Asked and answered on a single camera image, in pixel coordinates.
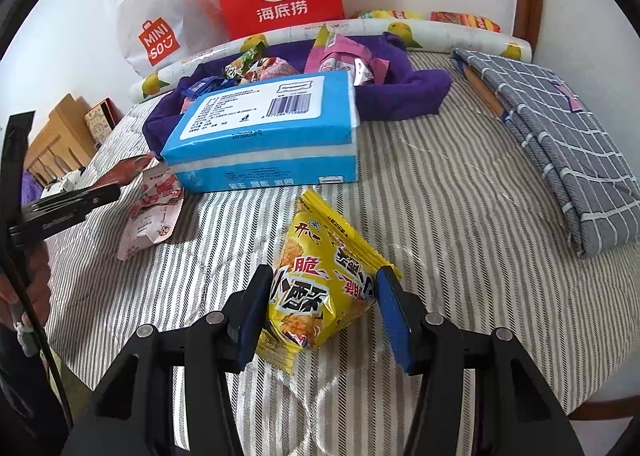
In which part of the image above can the yellow crispy snack pack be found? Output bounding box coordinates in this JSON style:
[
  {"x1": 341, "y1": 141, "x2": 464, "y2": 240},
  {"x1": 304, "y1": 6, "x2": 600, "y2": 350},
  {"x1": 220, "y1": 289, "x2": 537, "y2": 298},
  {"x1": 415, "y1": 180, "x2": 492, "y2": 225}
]
[{"x1": 257, "y1": 188, "x2": 393, "y2": 375}]

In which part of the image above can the blue tissue pack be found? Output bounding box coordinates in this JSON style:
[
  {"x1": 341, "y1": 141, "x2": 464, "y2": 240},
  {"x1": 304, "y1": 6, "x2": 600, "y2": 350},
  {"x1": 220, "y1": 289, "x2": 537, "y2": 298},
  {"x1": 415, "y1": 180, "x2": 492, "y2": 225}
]
[{"x1": 162, "y1": 70, "x2": 359, "y2": 194}]

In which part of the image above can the grey checked folded cloth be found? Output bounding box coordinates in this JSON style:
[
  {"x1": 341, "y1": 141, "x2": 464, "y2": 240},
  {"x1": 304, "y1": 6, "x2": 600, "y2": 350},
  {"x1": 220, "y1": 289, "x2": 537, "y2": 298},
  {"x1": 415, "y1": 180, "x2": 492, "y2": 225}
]
[{"x1": 451, "y1": 48, "x2": 639, "y2": 257}]

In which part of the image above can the yellow chips bag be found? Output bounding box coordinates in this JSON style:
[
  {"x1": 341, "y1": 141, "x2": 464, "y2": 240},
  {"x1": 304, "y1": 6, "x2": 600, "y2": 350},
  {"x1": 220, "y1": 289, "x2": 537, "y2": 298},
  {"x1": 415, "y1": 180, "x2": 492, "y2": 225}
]
[{"x1": 357, "y1": 9, "x2": 425, "y2": 20}]

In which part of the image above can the purple cloth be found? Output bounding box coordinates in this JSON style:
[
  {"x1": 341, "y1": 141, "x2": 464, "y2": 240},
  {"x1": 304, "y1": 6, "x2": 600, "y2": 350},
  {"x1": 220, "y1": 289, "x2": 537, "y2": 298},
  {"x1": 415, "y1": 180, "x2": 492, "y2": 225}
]
[{"x1": 21, "y1": 171, "x2": 43, "y2": 205}]

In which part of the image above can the white black dotted pillow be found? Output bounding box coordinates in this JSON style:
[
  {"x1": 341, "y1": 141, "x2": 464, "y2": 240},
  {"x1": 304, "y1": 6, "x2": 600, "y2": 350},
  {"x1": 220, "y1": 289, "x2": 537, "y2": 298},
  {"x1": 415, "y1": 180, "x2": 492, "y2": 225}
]
[{"x1": 40, "y1": 168, "x2": 84, "y2": 199}]

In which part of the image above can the orange chips bag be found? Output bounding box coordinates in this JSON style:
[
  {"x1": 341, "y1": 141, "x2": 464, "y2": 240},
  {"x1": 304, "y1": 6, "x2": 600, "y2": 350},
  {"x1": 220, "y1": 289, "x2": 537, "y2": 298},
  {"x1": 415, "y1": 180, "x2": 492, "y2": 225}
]
[{"x1": 430, "y1": 12, "x2": 501, "y2": 33}]

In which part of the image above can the dark blue snack pack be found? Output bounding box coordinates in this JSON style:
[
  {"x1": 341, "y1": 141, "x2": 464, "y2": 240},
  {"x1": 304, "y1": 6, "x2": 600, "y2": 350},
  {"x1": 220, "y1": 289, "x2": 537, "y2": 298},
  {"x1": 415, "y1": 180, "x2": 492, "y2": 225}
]
[{"x1": 181, "y1": 75, "x2": 229, "y2": 100}]

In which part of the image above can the patterned book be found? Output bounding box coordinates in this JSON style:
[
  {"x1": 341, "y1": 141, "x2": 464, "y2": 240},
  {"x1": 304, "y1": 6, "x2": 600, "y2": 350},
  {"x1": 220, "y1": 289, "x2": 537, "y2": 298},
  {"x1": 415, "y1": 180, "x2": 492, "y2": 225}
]
[{"x1": 84, "y1": 98, "x2": 122, "y2": 148}]

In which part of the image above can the green triangular snack pack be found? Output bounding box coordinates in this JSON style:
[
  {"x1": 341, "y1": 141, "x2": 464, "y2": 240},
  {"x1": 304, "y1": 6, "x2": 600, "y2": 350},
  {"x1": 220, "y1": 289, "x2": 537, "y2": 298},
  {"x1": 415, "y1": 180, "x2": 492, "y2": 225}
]
[{"x1": 224, "y1": 42, "x2": 267, "y2": 80}]

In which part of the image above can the white red lychee jelly pack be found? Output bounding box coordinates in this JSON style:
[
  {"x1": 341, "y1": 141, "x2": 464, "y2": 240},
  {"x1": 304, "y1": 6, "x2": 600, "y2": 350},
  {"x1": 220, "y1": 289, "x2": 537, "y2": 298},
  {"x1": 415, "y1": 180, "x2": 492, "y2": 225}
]
[{"x1": 140, "y1": 163, "x2": 183, "y2": 209}]

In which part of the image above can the lemon print rolled mat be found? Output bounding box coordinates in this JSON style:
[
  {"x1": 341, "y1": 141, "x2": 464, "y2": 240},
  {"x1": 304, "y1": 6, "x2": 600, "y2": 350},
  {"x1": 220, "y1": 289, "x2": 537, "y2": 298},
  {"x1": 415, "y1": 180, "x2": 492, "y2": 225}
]
[{"x1": 129, "y1": 18, "x2": 533, "y2": 104}]

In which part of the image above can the white Miniso plastic bag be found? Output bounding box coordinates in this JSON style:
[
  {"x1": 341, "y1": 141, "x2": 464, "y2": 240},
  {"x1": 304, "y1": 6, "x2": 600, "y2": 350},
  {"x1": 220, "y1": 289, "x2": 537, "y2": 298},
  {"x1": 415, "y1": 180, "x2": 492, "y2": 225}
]
[{"x1": 108, "y1": 0, "x2": 229, "y2": 78}]

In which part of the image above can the purple towel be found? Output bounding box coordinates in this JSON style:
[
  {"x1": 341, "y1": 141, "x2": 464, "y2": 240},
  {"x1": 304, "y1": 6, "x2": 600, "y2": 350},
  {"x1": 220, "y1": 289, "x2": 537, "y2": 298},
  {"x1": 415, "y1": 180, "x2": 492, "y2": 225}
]
[{"x1": 142, "y1": 32, "x2": 452, "y2": 155}]

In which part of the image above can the pink yellow candy bag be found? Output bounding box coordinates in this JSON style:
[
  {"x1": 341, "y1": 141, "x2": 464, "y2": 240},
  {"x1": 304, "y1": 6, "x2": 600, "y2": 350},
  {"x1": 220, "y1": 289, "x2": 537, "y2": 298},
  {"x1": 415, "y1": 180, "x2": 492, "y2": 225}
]
[{"x1": 304, "y1": 24, "x2": 390, "y2": 86}]

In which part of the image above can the pink womo nougat pack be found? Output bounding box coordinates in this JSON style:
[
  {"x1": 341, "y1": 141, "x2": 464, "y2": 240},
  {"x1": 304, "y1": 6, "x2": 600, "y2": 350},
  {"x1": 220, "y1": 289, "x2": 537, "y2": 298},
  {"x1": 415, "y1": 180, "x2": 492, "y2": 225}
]
[{"x1": 116, "y1": 197, "x2": 183, "y2": 261}]

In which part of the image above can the person's left hand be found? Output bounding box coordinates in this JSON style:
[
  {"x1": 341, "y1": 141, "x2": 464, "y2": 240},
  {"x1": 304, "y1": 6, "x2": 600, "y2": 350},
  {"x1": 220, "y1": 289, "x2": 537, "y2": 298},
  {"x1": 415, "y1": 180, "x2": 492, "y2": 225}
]
[{"x1": 0, "y1": 242, "x2": 51, "y2": 330}]

